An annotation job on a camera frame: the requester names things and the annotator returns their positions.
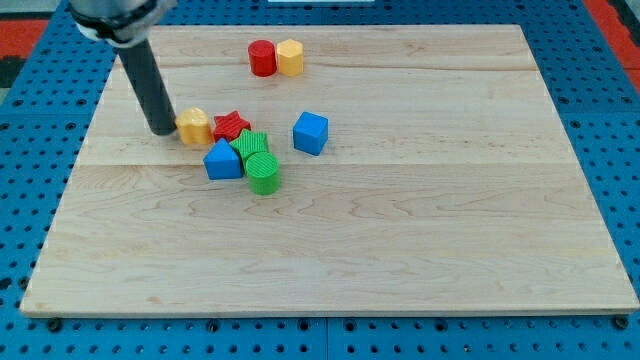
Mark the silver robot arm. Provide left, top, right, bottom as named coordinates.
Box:
left=68, top=0, right=178, bottom=48

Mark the light wooden board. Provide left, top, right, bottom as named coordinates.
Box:
left=21, top=25, right=639, bottom=318

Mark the yellow hexagon block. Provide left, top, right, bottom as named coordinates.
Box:
left=276, top=39, right=304, bottom=77

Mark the green cylinder block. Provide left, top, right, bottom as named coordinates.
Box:
left=245, top=152, right=280, bottom=195

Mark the red cylinder block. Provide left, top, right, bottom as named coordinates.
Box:
left=248, top=39, right=277, bottom=77

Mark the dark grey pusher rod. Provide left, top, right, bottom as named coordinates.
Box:
left=118, top=40, right=176, bottom=136

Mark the blue cube block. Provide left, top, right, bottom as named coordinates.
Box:
left=292, top=112, right=329, bottom=156

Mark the blue triangle block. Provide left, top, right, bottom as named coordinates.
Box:
left=203, top=138, right=244, bottom=180

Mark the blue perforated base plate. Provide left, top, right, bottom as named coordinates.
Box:
left=1, top=0, right=639, bottom=359

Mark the green star block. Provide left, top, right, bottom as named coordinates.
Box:
left=230, top=129, right=269, bottom=164

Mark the yellow heart block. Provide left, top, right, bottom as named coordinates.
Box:
left=174, top=107, right=213, bottom=145

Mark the red star block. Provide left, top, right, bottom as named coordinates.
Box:
left=212, top=111, right=251, bottom=142

